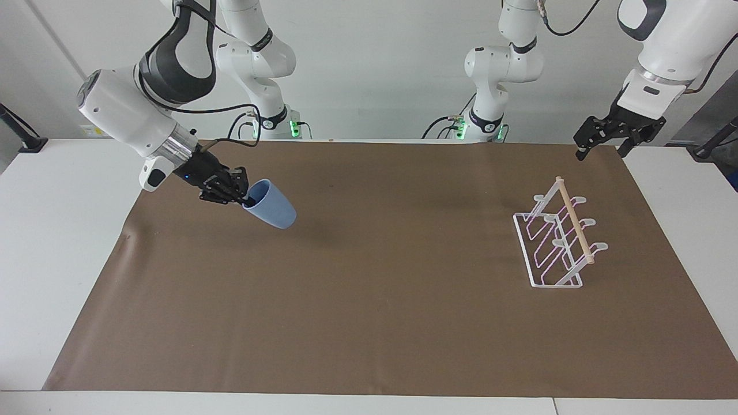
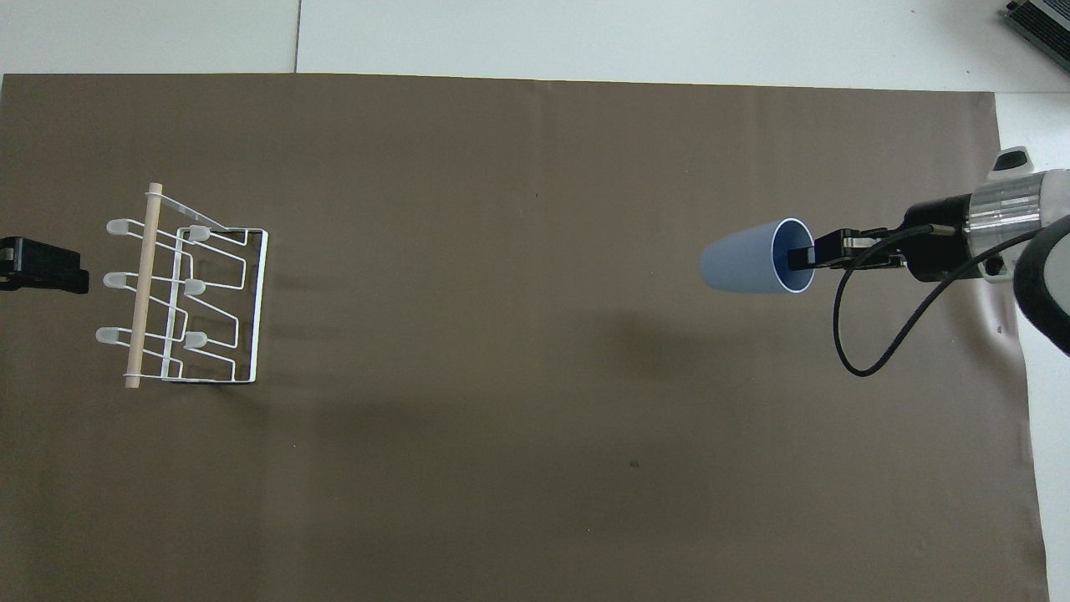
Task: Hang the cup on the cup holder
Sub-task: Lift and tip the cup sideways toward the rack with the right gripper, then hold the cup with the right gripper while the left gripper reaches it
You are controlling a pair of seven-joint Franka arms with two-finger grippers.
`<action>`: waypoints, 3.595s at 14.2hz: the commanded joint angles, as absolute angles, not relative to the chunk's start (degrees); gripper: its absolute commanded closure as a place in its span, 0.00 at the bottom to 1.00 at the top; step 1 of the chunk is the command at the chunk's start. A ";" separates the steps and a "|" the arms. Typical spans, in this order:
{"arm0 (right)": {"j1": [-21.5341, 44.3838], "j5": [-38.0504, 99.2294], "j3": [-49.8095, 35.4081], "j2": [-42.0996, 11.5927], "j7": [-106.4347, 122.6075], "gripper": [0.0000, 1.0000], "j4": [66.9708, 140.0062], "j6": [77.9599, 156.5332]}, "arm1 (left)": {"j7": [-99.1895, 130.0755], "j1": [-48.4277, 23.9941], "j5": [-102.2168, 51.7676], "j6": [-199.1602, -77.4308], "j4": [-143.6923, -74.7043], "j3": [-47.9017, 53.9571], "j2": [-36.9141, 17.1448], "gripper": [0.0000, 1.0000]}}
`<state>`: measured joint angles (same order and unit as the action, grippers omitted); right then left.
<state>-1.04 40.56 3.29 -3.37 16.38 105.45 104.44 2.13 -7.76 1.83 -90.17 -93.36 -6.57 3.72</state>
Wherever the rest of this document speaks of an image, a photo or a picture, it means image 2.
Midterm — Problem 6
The blue plastic cup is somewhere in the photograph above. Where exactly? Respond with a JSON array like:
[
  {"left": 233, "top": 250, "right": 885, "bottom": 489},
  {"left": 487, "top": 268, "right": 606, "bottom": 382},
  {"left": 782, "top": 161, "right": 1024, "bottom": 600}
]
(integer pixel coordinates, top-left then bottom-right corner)
[{"left": 700, "top": 217, "right": 816, "bottom": 296}]

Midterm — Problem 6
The grey ribbed metal box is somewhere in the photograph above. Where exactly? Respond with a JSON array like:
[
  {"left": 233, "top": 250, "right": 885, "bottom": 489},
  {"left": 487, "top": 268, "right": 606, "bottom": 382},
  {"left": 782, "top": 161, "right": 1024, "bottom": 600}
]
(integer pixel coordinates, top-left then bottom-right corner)
[{"left": 1002, "top": 0, "right": 1070, "bottom": 51}]

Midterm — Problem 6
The white wire cup holder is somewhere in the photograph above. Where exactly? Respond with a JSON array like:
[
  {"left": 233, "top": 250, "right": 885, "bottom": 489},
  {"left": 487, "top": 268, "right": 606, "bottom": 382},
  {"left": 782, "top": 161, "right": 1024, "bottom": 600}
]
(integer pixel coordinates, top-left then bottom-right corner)
[{"left": 95, "top": 182, "right": 270, "bottom": 390}]

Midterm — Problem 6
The black cable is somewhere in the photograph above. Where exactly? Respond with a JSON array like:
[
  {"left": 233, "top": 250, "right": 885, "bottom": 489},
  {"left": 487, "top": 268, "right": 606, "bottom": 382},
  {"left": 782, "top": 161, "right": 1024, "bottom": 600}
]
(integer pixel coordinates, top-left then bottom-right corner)
[{"left": 832, "top": 222, "right": 1047, "bottom": 378}]

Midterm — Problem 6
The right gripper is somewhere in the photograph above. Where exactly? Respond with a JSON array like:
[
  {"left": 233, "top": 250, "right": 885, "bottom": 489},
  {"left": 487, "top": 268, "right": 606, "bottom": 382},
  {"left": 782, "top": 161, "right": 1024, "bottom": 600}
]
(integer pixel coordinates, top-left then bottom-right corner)
[{"left": 884, "top": 194, "right": 973, "bottom": 283}]

